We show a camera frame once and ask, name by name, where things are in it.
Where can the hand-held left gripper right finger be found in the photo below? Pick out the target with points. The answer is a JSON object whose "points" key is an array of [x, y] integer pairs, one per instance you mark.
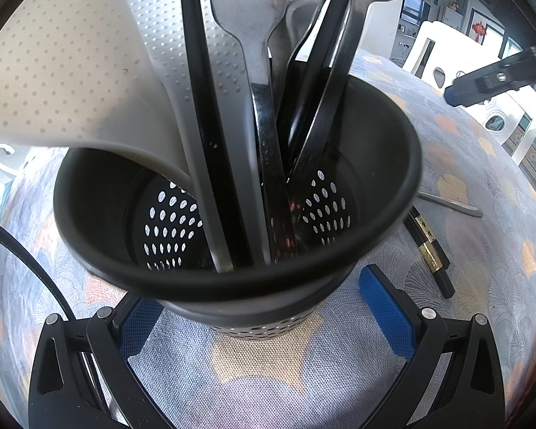
{"points": [[384, 304]]}

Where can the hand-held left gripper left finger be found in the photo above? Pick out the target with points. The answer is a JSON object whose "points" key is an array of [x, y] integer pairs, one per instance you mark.
{"points": [[136, 326]]}

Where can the black perforated utensil holder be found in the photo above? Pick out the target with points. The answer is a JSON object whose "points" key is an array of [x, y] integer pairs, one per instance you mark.
{"points": [[94, 214]]}

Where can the cream dimpled rice paddle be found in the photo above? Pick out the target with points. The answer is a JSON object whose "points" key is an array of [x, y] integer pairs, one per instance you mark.
{"points": [[49, 76]]}

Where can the white dimpled rice paddle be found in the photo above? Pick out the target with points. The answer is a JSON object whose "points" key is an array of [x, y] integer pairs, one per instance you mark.
{"points": [[161, 18]]}

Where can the white dining chair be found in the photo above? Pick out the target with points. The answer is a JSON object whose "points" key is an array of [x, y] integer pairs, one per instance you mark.
{"points": [[429, 40], [513, 111]]}

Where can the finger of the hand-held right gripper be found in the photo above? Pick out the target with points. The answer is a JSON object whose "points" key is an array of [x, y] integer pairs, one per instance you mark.
{"points": [[455, 97]]}

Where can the red flower wall picture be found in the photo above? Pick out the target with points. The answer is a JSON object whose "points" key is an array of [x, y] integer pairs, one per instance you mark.
{"points": [[480, 29]]}

